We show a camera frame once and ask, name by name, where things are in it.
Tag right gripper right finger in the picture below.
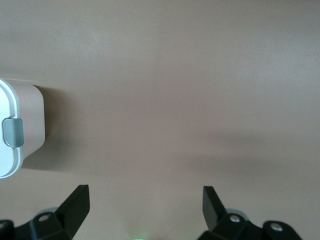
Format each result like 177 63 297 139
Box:
198 186 304 240

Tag white box lid grey clips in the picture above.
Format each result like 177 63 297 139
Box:
0 77 25 179

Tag pink plastic box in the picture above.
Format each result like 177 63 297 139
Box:
3 79 46 161

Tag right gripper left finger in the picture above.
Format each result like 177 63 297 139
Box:
0 184 91 240

